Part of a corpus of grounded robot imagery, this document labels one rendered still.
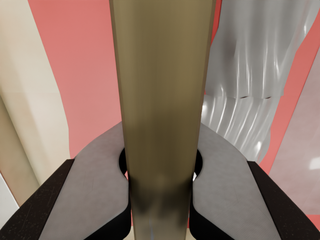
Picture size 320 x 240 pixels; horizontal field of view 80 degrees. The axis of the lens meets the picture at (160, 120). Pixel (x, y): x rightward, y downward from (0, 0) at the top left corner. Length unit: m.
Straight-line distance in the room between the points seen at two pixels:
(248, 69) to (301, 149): 0.11
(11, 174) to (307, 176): 0.32
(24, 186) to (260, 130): 0.25
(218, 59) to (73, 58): 0.12
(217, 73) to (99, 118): 0.12
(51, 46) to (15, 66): 0.04
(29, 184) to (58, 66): 0.14
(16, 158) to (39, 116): 0.05
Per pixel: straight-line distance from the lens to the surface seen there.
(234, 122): 0.19
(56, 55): 0.19
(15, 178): 0.25
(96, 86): 0.18
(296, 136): 0.24
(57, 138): 0.23
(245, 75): 0.18
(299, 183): 0.29
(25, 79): 0.21
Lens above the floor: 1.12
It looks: 60 degrees down
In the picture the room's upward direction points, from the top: 179 degrees counter-clockwise
